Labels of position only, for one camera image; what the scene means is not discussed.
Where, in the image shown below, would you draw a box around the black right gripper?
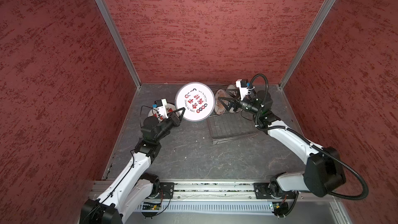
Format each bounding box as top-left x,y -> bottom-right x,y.
219,88 -> 261,116

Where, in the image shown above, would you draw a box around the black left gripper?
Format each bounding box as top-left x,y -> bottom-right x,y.
154,106 -> 185,141

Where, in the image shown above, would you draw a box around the white plate blue rim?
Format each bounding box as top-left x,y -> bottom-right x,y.
214,89 -> 232,116

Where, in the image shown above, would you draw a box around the white plate red flowers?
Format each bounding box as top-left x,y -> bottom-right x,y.
175,83 -> 215,122

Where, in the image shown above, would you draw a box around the plain white plate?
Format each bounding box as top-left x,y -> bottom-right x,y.
148,103 -> 176,122

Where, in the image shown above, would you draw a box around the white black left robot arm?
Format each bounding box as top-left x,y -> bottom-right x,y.
79,108 -> 185,224

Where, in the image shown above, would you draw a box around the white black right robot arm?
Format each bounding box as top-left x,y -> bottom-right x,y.
218,90 -> 346,199

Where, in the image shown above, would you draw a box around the left base circuit board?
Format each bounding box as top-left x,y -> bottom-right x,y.
141,202 -> 163,218

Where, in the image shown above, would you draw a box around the base circuit board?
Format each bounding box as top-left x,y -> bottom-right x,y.
272,202 -> 289,218
141,202 -> 163,218

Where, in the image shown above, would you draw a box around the right base circuit board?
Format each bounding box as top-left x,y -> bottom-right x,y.
272,202 -> 289,218

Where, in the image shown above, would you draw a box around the metal wire dish rack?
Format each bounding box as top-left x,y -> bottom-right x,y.
206,85 -> 260,145

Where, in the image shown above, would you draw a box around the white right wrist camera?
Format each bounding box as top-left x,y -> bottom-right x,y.
236,79 -> 250,101

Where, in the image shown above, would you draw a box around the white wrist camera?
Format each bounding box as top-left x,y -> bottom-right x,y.
153,99 -> 168,120
236,79 -> 250,101

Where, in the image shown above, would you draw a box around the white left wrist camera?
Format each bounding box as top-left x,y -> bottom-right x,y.
153,99 -> 168,120

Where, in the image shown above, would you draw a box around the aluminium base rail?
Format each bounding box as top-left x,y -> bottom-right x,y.
135,180 -> 342,216

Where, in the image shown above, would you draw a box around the aluminium corner post right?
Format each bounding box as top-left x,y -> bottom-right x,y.
279,0 -> 336,90

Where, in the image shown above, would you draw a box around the aluminium corner post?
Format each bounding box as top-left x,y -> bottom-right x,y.
279,0 -> 336,90
95,0 -> 142,89

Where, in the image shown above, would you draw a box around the aluminium corner post left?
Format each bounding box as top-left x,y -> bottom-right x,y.
95,0 -> 142,89

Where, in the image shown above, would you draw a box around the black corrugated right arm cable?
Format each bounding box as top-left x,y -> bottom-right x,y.
248,74 -> 370,217

